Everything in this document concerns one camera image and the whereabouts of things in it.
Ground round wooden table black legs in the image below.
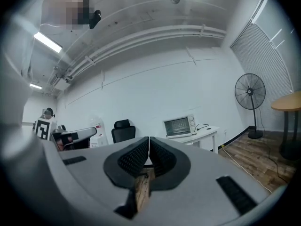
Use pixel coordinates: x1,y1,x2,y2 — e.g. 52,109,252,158
270,90,301,161

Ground black fan cable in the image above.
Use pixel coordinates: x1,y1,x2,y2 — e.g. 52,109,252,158
258,107,291,186

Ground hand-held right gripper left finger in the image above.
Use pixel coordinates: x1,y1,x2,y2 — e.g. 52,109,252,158
58,137,151,226

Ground black headrest office chair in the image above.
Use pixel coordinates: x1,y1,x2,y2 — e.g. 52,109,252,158
111,119,137,144

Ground person's head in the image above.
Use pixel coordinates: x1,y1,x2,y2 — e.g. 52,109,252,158
46,0,95,31

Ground clear water jug red handle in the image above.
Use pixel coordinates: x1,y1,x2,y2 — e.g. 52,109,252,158
89,115,104,129

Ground black head camera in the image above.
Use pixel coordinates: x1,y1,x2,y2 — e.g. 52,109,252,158
88,9,102,30

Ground white ceiling pipes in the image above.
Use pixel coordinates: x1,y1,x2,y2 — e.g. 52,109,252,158
48,24,228,86

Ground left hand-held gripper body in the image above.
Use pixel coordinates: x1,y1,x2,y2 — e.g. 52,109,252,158
32,118,91,151

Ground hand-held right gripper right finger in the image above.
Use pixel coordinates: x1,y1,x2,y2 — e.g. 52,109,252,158
149,137,289,226

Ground white extension cable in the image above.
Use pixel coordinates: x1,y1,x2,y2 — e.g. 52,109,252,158
220,144,273,194

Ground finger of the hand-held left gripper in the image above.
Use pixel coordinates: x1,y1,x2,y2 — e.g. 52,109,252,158
53,127,97,140

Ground white oven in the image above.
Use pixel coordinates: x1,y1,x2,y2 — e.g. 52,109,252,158
162,113,198,140

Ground black pedestal fan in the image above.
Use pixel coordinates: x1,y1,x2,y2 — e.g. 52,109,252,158
234,73,267,140

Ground grey window blind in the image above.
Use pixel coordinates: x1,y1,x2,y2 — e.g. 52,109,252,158
230,22,294,133

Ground white rectangular table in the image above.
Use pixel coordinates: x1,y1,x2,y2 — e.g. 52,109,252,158
168,125,221,155

